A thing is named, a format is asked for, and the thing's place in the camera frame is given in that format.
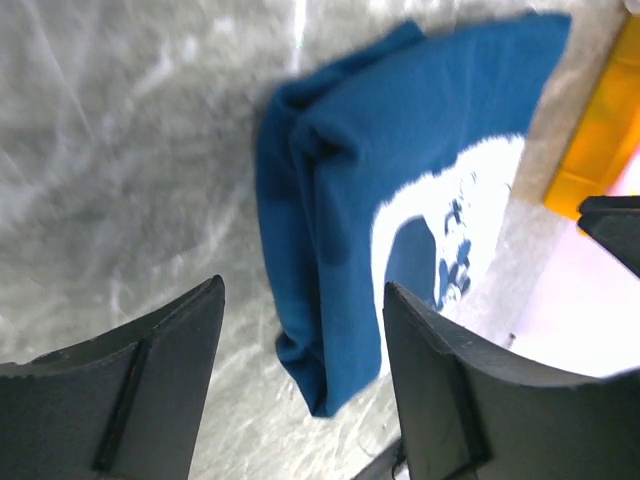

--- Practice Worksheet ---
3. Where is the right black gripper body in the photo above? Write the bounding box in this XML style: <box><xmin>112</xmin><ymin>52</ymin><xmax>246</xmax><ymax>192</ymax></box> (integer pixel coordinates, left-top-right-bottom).
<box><xmin>577</xmin><ymin>195</ymin><xmax>640</xmax><ymax>276</ymax></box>

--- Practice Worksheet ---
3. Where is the dark blue t shirt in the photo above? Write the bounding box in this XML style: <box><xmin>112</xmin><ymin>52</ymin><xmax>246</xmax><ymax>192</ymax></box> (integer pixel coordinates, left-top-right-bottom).
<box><xmin>256</xmin><ymin>12</ymin><xmax>571</xmax><ymax>418</ymax></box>

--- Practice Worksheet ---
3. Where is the yellow plastic bin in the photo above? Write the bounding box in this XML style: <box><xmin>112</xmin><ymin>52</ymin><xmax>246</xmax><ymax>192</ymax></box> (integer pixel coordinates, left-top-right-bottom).
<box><xmin>544</xmin><ymin>14</ymin><xmax>639</xmax><ymax>220</ymax></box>

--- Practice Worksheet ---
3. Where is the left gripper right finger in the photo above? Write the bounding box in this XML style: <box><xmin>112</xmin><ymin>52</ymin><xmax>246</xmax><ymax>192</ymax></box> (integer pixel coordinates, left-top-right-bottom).
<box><xmin>383</xmin><ymin>283</ymin><xmax>639</xmax><ymax>479</ymax></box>

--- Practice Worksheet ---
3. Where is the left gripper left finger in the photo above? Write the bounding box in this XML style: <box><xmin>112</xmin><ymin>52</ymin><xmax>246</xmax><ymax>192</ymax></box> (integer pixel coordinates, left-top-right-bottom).
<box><xmin>1</xmin><ymin>277</ymin><xmax>225</xmax><ymax>479</ymax></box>

